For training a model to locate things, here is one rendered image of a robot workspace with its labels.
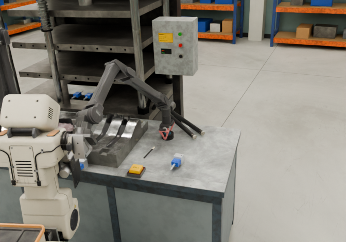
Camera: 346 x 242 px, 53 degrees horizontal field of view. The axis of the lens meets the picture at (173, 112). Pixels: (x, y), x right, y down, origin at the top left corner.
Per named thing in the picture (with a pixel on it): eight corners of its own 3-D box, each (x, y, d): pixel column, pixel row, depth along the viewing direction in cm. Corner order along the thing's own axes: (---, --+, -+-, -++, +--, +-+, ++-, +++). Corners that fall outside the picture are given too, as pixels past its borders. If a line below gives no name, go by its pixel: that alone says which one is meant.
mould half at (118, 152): (117, 168, 200) (115, 148, 195) (78, 162, 208) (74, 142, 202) (148, 128, 243) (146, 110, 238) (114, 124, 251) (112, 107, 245)
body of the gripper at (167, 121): (173, 121, 229) (173, 111, 226) (169, 128, 220) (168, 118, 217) (164, 120, 231) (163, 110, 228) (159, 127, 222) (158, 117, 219)
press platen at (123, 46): (136, 53, 256) (136, 47, 254) (12, 48, 287) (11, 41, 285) (167, 31, 320) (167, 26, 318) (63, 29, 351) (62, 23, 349)
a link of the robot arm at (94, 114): (104, 57, 189) (118, 52, 184) (119, 75, 196) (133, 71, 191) (72, 119, 159) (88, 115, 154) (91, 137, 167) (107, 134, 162)
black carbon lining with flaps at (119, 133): (111, 151, 204) (109, 136, 200) (87, 148, 209) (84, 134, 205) (134, 124, 234) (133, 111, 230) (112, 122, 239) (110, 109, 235)
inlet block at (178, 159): (174, 174, 192) (174, 166, 190) (166, 172, 194) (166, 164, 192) (184, 162, 203) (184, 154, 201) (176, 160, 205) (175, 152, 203)
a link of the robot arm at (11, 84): (-21, 31, 160) (1, 31, 159) (-14, 29, 165) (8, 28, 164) (2, 116, 178) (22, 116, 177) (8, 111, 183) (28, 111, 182)
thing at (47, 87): (149, 123, 267) (149, 116, 264) (9, 108, 303) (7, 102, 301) (179, 85, 339) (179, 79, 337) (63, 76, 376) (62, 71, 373)
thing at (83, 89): (99, 106, 285) (96, 86, 278) (70, 103, 293) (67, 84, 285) (124, 85, 328) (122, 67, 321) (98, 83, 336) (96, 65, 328)
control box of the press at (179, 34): (194, 195, 300) (191, 21, 238) (161, 190, 308) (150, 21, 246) (200, 180, 319) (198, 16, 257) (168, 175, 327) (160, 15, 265)
